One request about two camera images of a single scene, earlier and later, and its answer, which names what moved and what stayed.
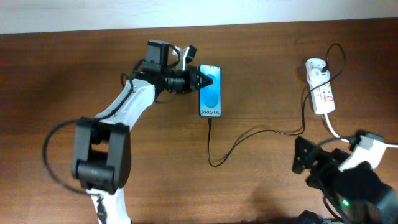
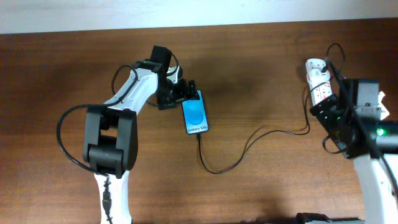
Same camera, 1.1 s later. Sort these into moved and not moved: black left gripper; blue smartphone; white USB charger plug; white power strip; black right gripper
Moved: black left gripper; blue smartphone; black right gripper
Not moved: white USB charger plug; white power strip
